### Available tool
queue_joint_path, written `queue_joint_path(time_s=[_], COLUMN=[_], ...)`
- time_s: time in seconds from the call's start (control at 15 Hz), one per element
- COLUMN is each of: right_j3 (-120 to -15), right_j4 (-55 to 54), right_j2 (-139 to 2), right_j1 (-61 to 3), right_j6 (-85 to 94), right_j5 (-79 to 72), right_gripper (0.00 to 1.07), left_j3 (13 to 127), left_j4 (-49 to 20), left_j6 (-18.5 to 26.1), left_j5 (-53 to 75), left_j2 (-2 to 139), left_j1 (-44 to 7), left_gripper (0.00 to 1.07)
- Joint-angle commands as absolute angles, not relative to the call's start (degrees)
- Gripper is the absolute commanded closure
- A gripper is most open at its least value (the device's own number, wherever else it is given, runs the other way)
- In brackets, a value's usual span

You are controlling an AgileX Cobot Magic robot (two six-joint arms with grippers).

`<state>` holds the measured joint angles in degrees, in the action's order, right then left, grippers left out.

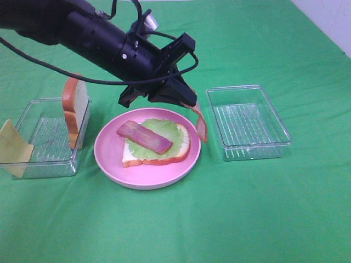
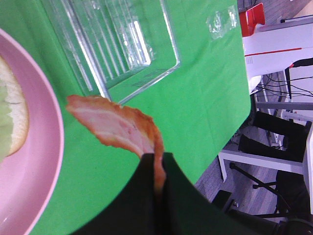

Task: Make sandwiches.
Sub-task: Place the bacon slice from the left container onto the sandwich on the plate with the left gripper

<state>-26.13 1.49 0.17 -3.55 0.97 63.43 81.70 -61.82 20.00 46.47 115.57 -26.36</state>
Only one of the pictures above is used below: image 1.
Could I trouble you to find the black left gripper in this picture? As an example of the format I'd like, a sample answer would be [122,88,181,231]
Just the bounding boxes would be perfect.
[118,33,197,107]

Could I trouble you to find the green lettuce leaf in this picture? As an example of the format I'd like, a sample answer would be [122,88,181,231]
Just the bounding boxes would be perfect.
[125,118,184,160]

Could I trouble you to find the pink bacon strip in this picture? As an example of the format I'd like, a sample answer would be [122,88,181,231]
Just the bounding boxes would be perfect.
[181,100,208,143]

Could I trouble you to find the dark red bacon strip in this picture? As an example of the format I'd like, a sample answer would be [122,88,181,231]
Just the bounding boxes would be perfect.
[116,121,173,155]

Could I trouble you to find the white bread slice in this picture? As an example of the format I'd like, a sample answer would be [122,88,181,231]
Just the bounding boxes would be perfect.
[62,77,88,148]
[122,124,190,168]

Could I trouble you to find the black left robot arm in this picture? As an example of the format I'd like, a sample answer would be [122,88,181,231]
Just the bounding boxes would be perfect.
[1,1,197,107]

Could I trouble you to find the clear right plastic container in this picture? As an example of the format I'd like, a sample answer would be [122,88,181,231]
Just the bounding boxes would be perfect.
[206,84,292,161]

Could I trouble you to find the clear plastic container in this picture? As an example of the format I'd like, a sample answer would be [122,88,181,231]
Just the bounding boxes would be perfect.
[1,98,91,179]
[206,84,292,161]

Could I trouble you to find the pink round plate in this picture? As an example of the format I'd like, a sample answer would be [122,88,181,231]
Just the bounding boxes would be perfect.
[94,107,201,190]

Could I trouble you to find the clear left plastic container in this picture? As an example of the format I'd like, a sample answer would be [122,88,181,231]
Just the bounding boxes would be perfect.
[1,98,91,179]

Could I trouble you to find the green tablecloth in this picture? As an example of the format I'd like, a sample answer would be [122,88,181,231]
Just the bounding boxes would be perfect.
[1,1,350,262]

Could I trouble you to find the yellow cheese slice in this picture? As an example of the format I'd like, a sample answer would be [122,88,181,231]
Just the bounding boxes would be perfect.
[1,119,34,178]

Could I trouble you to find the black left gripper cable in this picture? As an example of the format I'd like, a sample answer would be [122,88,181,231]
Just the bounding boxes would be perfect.
[0,0,199,85]

